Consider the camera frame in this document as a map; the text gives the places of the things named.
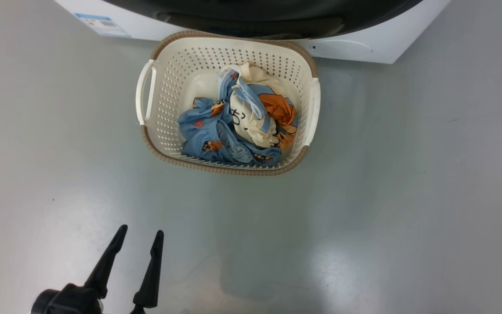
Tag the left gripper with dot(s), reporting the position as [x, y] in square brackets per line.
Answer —
[70, 301]

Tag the blue patterned garment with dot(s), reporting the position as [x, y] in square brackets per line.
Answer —
[203, 131]

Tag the cream and orange garment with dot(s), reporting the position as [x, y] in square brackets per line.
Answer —
[251, 122]

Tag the white front-load washing machine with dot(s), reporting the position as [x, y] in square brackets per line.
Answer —
[390, 39]

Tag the cream perforated laundry basket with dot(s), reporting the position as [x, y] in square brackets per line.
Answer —
[177, 65]

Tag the round filter cover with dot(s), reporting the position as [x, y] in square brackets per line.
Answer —
[342, 49]

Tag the blue energy label sticker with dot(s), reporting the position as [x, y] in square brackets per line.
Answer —
[103, 25]

